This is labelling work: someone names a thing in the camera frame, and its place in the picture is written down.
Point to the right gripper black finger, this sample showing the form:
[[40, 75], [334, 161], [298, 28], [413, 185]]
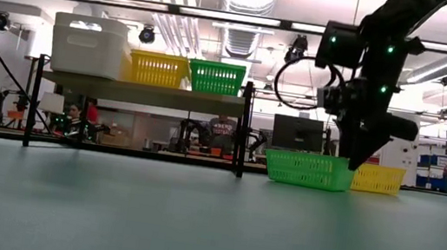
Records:
[[344, 142], [362, 149]]

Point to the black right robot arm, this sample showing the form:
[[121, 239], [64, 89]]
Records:
[[410, 15]]

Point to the wooden shelf board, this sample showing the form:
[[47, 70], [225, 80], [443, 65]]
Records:
[[144, 94]]

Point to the white column with signs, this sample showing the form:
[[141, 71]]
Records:
[[403, 152]]

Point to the black computer monitor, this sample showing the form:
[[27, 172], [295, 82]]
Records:
[[297, 133]]

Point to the blue storage bins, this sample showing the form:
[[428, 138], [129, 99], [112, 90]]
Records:
[[423, 181]]

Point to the black overhead crossbeam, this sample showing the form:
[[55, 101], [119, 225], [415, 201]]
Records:
[[285, 25]]

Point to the person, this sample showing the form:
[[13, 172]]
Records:
[[74, 113], [91, 114], [223, 129]]

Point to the white table lamp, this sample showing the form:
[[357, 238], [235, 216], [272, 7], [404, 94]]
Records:
[[51, 103]]

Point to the green table mat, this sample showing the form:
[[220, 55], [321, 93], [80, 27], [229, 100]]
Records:
[[208, 237]]

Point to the brown cardboard box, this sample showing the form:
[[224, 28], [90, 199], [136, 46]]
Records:
[[116, 138]]

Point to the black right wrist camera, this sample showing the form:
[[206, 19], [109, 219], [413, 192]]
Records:
[[328, 99]]

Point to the black metal shelf frame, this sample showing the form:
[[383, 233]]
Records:
[[243, 136]]

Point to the silver ceiling air duct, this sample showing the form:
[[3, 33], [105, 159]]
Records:
[[241, 44]]

